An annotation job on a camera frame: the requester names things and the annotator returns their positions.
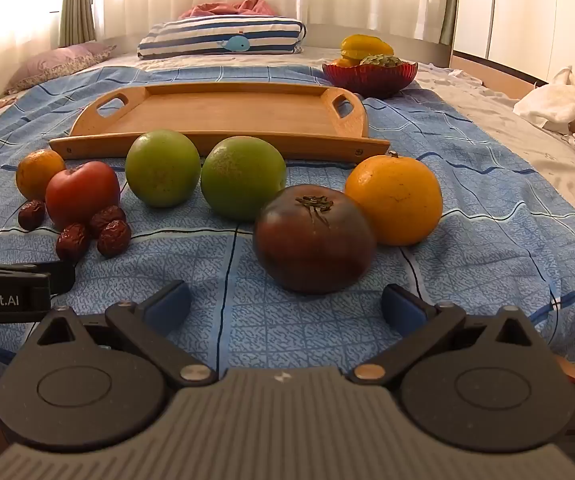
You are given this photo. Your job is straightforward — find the blue patterned blanket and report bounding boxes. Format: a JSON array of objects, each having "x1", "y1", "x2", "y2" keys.
[{"x1": 0, "y1": 66, "x2": 575, "y2": 401}]

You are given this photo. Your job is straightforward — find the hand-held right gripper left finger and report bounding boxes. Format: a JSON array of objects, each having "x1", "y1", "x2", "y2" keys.
[{"x1": 36, "y1": 280, "x2": 218, "y2": 387}]

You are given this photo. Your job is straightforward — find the red apple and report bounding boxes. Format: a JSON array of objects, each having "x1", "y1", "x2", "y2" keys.
[{"x1": 45, "y1": 161, "x2": 121, "y2": 231}]

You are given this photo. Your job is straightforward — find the pale bed sheet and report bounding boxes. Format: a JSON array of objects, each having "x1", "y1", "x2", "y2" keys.
[{"x1": 0, "y1": 45, "x2": 575, "y2": 201}]

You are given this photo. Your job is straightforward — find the green orange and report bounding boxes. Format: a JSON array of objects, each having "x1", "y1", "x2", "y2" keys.
[
  {"x1": 125, "y1": 129, "x2": 201, "y2": 209},
  {"x1": 200, "y1": 136, "x2": 287, "y2": 221}
]

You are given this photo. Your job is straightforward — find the white wardrobe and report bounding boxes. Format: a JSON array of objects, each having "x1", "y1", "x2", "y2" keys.
[{"x1": 451, "y1": 0, "x2": 575, "y2": 111}]

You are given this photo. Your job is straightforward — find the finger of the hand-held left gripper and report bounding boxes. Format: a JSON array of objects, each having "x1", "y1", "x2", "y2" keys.
[{"x1": 46, "y1": 259, "x2": 76, "y2": 297}]

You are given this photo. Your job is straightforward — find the wooden tray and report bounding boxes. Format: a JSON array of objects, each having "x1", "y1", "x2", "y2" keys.
[{"x1": 48, "y1": 82, "x2": 391, "y2": 162}]

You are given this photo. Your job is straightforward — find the yellow starfruit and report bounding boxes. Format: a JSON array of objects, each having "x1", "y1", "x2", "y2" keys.
[{"x1": 340, "y1": 34, "x2": 395, "y2": 61}]

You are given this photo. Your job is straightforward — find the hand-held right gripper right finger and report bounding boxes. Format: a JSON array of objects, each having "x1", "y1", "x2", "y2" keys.
[{"x1": 350, "y1": 283, "x2": 539, "y2": 387}]

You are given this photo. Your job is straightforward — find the green custard apple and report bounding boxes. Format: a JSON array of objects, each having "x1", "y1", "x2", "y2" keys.
[{"x1": 359, "y1": 53, "x2": 405, "y2": 68}]

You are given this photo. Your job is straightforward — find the green curtain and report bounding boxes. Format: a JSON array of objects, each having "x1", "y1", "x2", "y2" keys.
[
  {"x1": 437, "y1": 0, "x2": 461, "y2": 46},
  {"x1": 58, "y1": 0, "x2": 97, "y2": 48}
]

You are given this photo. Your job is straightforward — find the large orange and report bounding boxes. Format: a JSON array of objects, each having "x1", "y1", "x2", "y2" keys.
[{"x1": 344, "y1": 151, "x2": 443, "y2": 247}]

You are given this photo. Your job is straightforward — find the purple pillow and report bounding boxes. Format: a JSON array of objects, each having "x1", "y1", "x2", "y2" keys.
[{"x1": 4, "y1": 43, "x2": 118, "y2": 95}]

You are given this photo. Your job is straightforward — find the small orange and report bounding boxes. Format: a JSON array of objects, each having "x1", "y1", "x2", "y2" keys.
[{"x1": 16, "y1": 149, "x2": 66, "y2": 202}]

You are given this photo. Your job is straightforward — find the blue white striped pillow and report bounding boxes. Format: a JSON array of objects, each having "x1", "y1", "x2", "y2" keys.
[{"x1": 137, "y1": 16, "x2": 308, "y2": 59}]

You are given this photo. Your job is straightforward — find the red glass bowl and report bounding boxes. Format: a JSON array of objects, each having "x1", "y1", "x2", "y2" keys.
[{"x1": 322, "y1": 61, "x2": 419, "y2": 99}]

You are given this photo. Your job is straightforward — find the pink cloth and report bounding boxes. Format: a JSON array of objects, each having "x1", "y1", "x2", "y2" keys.
[{"x1": 178, "y1": 0, "x2": 279, "y2": 21}]

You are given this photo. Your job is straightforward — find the dried red jujube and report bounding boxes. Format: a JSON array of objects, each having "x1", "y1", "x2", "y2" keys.
[
  {"x1": 56, "y1": 223, "x2": 90, "y2": 262},
  {"x1": 97, "y1": 220, "x2": 132, "y2": 258},
  {"x1": 88, "y1": 205, "x2": 127, "y2": 238},
  {"x1": 18, "y1": 200, "x2": 46, "y2": 231}
]

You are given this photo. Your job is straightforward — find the white plastic bag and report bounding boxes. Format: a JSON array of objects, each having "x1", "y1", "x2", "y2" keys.
[{"x1": 512, "y1": 66, "x2": 575, "y2": 133}]

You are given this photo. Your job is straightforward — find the dark brown tomato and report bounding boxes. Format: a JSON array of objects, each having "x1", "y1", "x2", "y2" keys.
[{"x1": 253, "y1": 184, "x2": 378, "y2": 295}]

